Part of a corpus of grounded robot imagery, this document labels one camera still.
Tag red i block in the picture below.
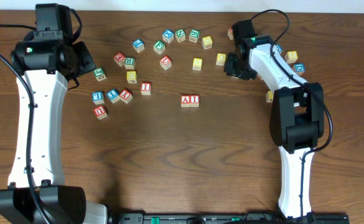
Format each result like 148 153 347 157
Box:
141 82 152 95
190 95 200 107

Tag red A block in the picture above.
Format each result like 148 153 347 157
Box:
180 95 190 107

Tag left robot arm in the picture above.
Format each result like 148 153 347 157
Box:
0 3 116 223

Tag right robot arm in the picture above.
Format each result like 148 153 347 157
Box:
224 20 324 219

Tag yellow O block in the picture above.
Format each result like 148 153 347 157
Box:
216 53 226 66

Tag red W block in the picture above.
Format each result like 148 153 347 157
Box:
228 29 234 40

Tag yellow block top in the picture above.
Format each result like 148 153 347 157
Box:
202 36 213 49

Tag yellow S block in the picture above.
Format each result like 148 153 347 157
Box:
192 57 203 71

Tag yellow block lower right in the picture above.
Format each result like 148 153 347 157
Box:
266 91 274 103

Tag blue D block upper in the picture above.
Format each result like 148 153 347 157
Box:
276 44 283 54

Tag blue d block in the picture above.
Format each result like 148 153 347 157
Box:
292 63 306 76
276 44 283 54

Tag green B block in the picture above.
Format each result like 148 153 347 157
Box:
189 29 200 43

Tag yellow 8 block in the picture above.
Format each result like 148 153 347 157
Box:
285 51 299 64

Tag green J block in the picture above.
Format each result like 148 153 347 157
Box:
93 67 106 82

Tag blue D block right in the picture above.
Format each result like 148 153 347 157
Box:
292 63 306 76

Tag green N block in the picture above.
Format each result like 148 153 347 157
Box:
175 29 186 42

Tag blue L block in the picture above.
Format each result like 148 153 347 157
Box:
92 91 105 105

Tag red U block centre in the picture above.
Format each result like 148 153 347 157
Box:
159 55 172 70

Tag red u block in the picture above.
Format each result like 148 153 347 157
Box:
159 55 172 70
93 106 108 120

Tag blue X block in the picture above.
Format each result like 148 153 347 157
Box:
162 29 174 44

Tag green F block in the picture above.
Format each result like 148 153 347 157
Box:
153 40 166 55

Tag green R block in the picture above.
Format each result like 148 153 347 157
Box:
124 57 136 70

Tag red U block left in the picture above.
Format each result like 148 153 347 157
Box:
93 106 108 120

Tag yellow block left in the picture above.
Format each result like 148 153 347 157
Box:
126 70 137 83

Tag blue P block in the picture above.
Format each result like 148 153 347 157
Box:
133 39 145 53

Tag red Y block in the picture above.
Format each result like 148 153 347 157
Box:
119 89 133 104

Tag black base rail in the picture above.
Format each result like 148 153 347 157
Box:
107 212 350 224

